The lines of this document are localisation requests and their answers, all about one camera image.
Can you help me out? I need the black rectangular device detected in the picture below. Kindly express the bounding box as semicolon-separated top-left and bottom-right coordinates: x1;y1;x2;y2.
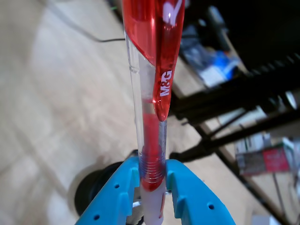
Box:
206;6;232;52

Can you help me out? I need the blue white package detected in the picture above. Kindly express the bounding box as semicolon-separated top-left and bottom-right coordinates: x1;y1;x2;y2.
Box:
199;50;241;88

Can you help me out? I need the thin black table cable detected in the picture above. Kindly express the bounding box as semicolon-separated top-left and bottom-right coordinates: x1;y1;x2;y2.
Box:
46;0;125;43

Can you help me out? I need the red retractable pen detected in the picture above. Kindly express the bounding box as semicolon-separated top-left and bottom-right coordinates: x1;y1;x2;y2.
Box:
121;0;186;225

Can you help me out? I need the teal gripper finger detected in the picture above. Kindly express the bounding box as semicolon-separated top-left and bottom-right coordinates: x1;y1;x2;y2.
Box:
165;158;236;225
77;157;143;225

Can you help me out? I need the black mesh pen holder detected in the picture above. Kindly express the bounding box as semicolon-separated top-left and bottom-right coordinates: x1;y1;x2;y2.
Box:
67;161;125;221

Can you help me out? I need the red grey box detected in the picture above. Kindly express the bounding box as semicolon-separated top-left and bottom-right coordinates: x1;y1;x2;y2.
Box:
235;145;293;176

